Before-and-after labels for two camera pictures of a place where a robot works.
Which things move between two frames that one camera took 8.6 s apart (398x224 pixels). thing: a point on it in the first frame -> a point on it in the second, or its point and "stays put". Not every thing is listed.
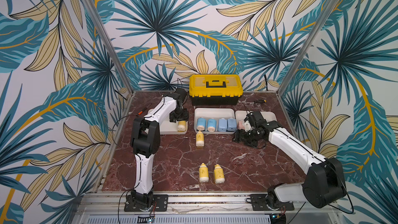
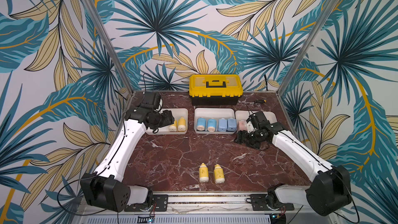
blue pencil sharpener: x=231 y=124 stays put
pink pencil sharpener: x=240 y=125 stays put
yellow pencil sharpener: x=181 y=126 stays put
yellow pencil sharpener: x=200 y=139 -> x=173 y=128
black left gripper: x=185 y=117 -> x=169 y=120
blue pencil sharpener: x=201 y=121 stays put
